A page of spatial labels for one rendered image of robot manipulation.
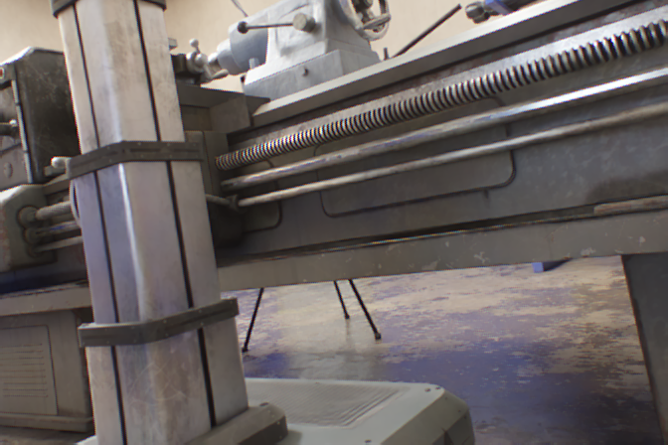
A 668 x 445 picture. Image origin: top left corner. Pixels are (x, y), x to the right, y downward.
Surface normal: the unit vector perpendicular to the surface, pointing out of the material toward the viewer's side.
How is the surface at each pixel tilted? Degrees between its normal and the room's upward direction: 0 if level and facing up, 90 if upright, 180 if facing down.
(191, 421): 90
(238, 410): 90
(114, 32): 90
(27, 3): 90
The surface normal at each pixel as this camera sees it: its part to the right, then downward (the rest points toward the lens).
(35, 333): -0.59, 0.06
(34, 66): 0.79, -0.16
